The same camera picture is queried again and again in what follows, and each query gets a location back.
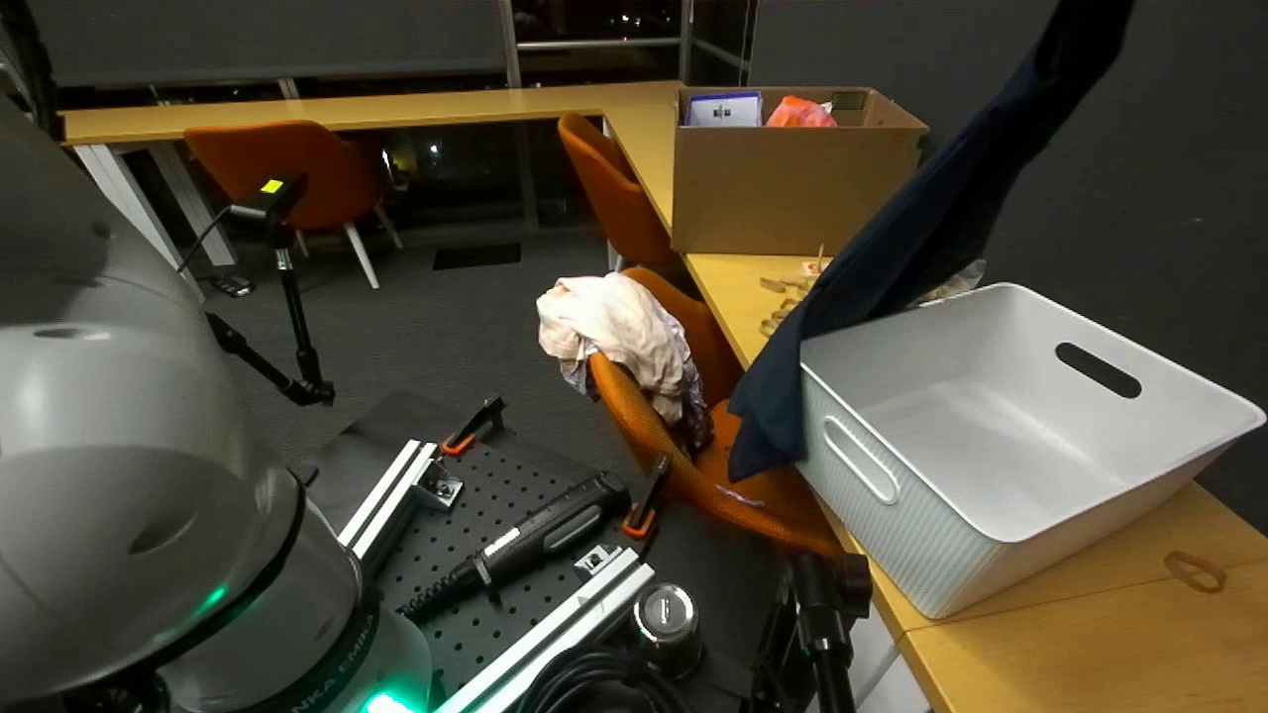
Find cream cloth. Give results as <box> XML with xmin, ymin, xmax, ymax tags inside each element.
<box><xmin>529</xmin><ymin>268</ymin><xmax>710</xmax><ymax>431</ymax></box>

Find dark navy cloth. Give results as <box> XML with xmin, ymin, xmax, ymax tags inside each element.
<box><xmin>725</xmin><ymin>0</ymin><xmax>1141</xmax><ymax>489</ymax></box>

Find orange shell chair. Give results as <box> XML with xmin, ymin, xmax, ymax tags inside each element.
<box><xmin>586</xmin><ymin>262</ymin><xmax>849</xmax><ymax>563</ymax></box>
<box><xmin>556</xmin><ymin>111</ymin><xmax>688</xmax><ymax>289</ymax></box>

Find white plastic basket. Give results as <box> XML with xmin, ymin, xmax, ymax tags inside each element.
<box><xmin>793</xmin><ymin>278</ymin><xmax>1268</xmax><ymax>625</ymax></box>

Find orange chair with white legs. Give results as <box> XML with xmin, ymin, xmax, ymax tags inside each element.
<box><xmin>178</xmin><ymin>120</ymin><xmax>406</xmax><ymax>292</ymax></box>

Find orange black clamp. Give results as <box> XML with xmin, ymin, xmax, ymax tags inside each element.
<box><xmin>434</xmin><ymin>391</ymin><xmax>509</xmax><ymax>464</ymax></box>
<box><xmin>614</xmin><ymin>453</ymin><xmax>677</xmax><ymax>547</ymax></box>

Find black perforated breadboard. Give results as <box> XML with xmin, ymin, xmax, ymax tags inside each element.
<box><xmin>334</xmin><ymin>429</ymin><xmax>666</xmax><ymax>704</ymax></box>

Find black rotary tool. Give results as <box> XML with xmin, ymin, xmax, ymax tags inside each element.
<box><xmin>392</xmin><ymin>477</ymin><xmax>632</xmax><ymax>625</ymax></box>

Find brown cardboard box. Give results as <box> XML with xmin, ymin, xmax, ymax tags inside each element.
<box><xmin>669</xmin><ymin>85</ymin><xmax>931</xmax><ymax>256</ymax></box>

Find round silver stop button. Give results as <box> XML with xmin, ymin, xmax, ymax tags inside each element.
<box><xmin>629</xmin><ymin>577</ymin><xmax>705</xmax><ymax>651</ymax></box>

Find purple item in box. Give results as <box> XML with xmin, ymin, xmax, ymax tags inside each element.
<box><xmin>682</xmin><ymin>86</ymin><xmax>767</xmax><ymax>131</ymax></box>

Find red item in box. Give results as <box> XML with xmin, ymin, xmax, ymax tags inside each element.
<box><xmin>764</xmin><ymin>93</ymin><xmax>845</xmax><ymax>131</ymax></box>

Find black folded tripod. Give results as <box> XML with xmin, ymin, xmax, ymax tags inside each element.
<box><xmin>750</xmin><ymin>552</ymin><xmax>879</xmax><ymax>713</ymax></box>

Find clear plastic bag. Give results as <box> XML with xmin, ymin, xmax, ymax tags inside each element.
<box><xmin>908</xmin><ymin>256</ymin><xmax>991</xmax><ymax>309</ymax></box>

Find grey window blind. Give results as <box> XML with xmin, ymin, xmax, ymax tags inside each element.
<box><xmin>22</xmin><ymin>0</ymin><xmax>515</xmax><ymax>93</ymax></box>

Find white desk leg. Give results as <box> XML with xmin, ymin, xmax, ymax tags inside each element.
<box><xmin>69</xmin><ymin>138</ymin><xmax>184</xmax><ymax>268</ymax></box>

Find small metal loop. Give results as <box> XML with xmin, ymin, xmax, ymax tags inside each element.
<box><xmin>1160</xmin><ymin>547</ymin><xmax>1228</xmax><ymax>597</ymax></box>

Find wire hooks bundle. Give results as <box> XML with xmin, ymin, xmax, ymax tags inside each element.
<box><xmin>756</xmin><ymin>255</ymin><xmax>849</xmax><ymax>338</ymax></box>

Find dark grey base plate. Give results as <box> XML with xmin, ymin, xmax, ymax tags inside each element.
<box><xmin>289</xmin><ymin>389</ymin><xmax>796</xmax><ymax>713</ymax></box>

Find aluminium profile rail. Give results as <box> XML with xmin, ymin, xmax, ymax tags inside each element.
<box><xmin>334</xmin><ymin>436</ymin><xmax>443</xmax><ymax>558</ymax></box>
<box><xmin>431</xmin><ymin>547</ymin><xmax>660</xmax><ymax>713</ymax></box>

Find black coiled cables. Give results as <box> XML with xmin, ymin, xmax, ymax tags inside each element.
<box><xmin>517</xmin><ymin>647</ymin><xmax>705</xmax><ymax>713</ymax></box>

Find black camera tripod with light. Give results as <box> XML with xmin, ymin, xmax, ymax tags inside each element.
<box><xmin>192</xmin><ymin>171</ymin><xmax>340</xmax><ymax>412</ymax></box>

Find white metal window frame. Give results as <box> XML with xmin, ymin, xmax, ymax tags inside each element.
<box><xmin>507</xmin><ymin>0</ymin><xmax>764</xmax><ymax>95</ymax></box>

